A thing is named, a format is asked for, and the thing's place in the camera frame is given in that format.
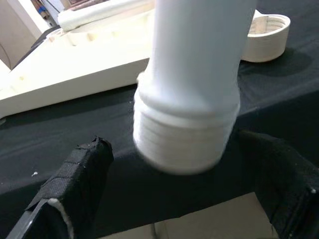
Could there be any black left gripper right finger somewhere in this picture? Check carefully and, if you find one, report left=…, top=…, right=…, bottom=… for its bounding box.
left=236, top=129, right=319, bottom=239

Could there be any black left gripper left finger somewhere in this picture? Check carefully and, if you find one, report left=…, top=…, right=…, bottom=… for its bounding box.
left=6, top=135, right=115, bottom=239

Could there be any white plastic table leg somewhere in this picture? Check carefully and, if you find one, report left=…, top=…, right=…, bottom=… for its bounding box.
left=57, top=0, right=155, bottom=32
left=133, top=0, right=257, bottom=175

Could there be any black tablecloth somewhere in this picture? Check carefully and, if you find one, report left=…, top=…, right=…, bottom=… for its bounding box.
left=0, top=0, right=319, bottom=239

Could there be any cream plastic table top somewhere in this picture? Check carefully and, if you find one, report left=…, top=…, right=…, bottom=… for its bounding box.
left=0, top=0, right=291, bottom=118

